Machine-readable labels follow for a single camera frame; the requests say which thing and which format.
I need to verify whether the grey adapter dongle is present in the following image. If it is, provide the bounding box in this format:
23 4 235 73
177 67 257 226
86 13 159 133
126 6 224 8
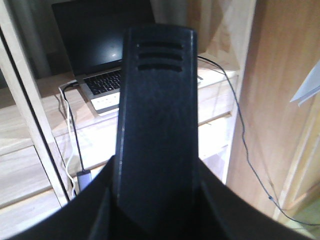
76 170 92 192

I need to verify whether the black cable of laptop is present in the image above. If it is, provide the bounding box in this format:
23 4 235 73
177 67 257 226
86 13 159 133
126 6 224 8
197 56 320 226
62 83 85 173

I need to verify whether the silver open laptop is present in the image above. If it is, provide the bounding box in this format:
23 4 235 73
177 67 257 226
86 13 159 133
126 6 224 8
51 0 205 117

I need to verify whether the black cable right of laptop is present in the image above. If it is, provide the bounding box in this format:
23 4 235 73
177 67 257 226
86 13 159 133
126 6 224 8
197 56 320 226

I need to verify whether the black cable left of laptop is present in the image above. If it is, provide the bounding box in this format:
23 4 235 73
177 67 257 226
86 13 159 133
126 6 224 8
62 83 85 173

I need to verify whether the white paper sheet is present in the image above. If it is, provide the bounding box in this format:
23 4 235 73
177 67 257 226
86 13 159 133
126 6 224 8
290 61 320 107

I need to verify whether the wooden shelf unit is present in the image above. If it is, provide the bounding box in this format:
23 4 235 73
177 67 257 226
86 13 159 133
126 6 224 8
0 0 320 238

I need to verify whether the white cable left of laptop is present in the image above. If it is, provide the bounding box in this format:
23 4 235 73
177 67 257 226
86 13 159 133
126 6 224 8
58 79 78 198

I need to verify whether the white label sticker left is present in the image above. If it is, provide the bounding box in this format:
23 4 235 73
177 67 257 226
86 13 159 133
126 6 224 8
91 92 120 110

